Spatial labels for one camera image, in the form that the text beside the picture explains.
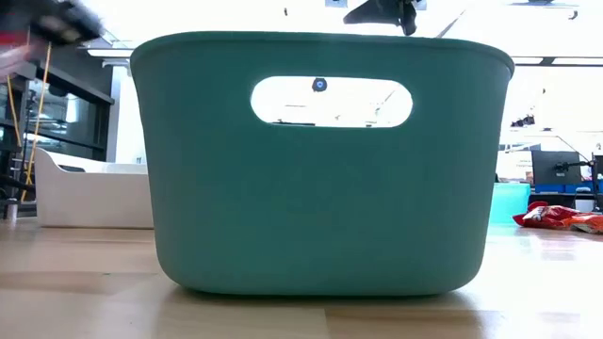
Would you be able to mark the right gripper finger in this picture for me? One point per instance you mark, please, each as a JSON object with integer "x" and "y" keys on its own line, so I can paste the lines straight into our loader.
{"x": 409, "y": 19}
{"x": 381, "y": 13}

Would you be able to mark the red Skittles pack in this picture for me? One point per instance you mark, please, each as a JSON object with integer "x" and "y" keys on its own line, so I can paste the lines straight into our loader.
{"x": 546, "y": 217}
{"x": 11, "y": 38}

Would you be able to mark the black shelving rack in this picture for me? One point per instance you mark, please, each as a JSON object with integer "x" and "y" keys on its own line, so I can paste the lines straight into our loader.
{"x": 102, "y": 132}

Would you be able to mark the white plastic bin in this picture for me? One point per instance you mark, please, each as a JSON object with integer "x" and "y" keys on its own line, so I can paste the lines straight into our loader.
{"x": 94, "y": 198}

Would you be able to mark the orange Reese's pack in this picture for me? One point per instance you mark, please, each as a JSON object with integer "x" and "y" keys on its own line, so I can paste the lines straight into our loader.
{"x": 589, "y": 223}

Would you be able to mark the ceiling light panel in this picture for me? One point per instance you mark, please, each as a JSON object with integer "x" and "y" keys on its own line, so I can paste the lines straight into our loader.
{"x": 110, "y": 53}

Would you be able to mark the blue desk divider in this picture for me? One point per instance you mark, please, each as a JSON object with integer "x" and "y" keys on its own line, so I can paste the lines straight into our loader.
{"x": 551, "y": 188}

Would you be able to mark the green plastic bin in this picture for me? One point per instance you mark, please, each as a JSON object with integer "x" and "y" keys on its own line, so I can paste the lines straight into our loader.
{"x": 511, "y": 202}
{"x": 306, "y": 212}

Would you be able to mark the black track lights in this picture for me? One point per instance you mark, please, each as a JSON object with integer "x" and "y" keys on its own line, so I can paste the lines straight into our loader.
{"x": 523, "y": 121}

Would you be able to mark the black computer monitor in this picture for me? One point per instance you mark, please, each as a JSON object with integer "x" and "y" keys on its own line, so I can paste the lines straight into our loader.
{"x": 556, "y": 167}

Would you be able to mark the small black round camera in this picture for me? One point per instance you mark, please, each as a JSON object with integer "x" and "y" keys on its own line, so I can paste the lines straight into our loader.
{"x": 319, "y": 85}

